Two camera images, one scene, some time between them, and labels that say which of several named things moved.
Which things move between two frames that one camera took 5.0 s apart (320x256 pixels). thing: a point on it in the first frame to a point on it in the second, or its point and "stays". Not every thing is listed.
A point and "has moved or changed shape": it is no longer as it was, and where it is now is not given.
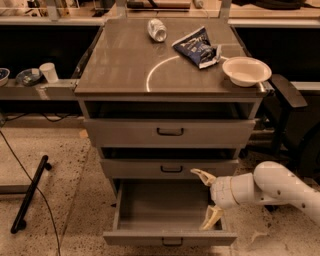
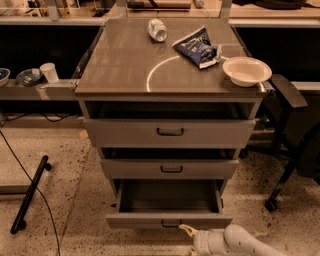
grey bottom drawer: (165, 212) has moved or changed shape
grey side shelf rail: (60, 90) stays
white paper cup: (50, 72) stays
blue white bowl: (4, 76) stays
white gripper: (222, 192) to (202, 244)
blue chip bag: (196, 46) stays
